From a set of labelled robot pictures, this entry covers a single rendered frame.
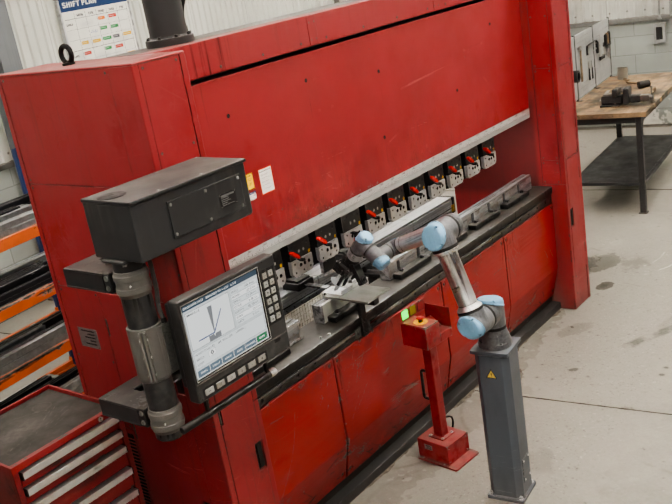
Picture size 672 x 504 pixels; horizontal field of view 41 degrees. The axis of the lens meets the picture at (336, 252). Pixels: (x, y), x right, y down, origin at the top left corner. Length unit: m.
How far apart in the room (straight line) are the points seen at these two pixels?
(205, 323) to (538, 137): 3.54
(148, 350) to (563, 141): 3.68
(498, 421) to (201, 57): 2.07
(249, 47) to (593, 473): 2.56
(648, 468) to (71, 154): 2.99
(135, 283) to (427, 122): 2.48
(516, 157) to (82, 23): 4.58
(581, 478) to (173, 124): 2.57
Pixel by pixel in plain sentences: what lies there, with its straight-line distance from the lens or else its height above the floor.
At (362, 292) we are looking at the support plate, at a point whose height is 1.00.
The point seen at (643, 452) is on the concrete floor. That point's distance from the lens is 4.73.
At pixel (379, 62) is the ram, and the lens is 4.56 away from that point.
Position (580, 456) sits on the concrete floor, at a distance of 4.70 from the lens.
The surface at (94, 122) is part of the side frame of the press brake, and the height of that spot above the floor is 2.10.
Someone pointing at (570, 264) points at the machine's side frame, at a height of 0.33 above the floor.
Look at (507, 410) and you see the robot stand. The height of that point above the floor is 0.49.
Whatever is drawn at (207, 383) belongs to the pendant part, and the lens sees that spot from 2.95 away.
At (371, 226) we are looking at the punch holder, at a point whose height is 1.22.
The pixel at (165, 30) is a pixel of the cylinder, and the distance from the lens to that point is 3.66.
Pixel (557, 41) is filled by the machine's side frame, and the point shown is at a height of 1.80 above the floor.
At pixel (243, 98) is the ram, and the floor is 2.03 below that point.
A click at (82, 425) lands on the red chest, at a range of 3.61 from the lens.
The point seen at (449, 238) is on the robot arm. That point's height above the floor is 1.33.
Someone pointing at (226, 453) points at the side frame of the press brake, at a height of 0.76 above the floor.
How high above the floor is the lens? 2.53
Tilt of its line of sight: 18 degrees down
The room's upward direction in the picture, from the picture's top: 10 degrees counter-clockwise
